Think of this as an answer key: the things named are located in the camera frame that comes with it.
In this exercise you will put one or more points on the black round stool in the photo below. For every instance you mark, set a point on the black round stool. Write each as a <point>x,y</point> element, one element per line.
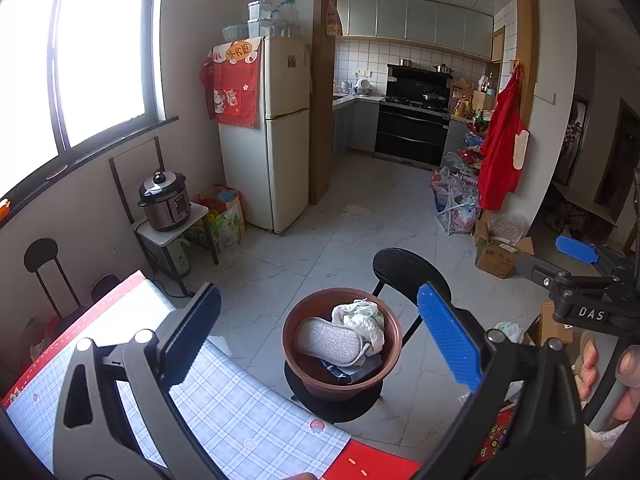
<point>406,272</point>
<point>332,410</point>

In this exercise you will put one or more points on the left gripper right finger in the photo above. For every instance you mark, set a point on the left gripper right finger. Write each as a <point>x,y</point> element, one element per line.
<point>545,437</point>

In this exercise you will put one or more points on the window with dark frame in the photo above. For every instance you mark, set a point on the window with dark frame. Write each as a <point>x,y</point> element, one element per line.
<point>78,77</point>

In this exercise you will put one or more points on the red hanging apron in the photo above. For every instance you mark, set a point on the red hanging apron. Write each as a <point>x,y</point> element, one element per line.
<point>498,174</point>

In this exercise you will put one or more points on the cream refrigerator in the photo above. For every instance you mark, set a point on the cream refrigerator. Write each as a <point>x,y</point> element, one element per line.
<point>269,164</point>

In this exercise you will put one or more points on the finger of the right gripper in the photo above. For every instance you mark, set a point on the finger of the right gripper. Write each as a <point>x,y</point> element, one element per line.
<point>576,249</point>

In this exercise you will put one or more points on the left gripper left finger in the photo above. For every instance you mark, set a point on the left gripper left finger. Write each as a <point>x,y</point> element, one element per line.
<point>93,438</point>

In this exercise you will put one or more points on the black kitchen stove oven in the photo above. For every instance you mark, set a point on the black kitchen stove oven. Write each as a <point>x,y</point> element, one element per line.
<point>413,116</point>

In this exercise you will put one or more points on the light blue cardboard box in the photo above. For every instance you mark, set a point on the light blue cardboard box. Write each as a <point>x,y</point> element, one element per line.
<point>351,375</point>

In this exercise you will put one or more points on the yellow snack bag on sill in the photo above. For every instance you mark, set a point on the yellow snack bag on sill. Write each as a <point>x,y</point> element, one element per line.
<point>5,206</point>

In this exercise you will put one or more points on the right hand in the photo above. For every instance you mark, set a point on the right hand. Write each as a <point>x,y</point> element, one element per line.
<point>627,373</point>

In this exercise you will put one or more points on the cardboard box on floor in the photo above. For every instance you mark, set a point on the cardboard box on floor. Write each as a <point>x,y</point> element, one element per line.
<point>498,258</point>

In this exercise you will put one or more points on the kitchen wall cabinets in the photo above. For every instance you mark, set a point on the kitchen wall cabinets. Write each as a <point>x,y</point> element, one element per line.
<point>422,21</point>

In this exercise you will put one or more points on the plastic containers atop fridge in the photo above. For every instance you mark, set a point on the plastic containers atop fridge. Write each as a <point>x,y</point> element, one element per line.
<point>265,19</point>

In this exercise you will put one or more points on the terracotta plastic pot bin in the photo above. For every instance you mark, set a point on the terracotta plastic pot bin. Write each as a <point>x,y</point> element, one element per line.
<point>309,369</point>

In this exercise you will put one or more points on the electric pressure cooker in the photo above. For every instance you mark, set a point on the electric pressure cooker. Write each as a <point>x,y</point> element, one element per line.
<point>165,200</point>

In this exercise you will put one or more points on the white plastic bag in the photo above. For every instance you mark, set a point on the white plastic bag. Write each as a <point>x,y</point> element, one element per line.
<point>363,316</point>

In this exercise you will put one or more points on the colourful gift bag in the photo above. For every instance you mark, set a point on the colourful gift bag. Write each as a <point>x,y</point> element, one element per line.
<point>225,216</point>

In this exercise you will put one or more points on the red fridge cover cloth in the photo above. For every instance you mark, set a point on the red fridge cover cloth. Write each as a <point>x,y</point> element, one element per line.
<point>230,78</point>

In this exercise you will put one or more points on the grey scrubbing pad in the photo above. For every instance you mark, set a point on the grey scrubbing pad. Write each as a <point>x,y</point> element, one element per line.
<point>333,343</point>

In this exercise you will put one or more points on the black chair by window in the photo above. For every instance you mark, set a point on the black chair by window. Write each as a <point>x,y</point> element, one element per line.
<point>42,259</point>

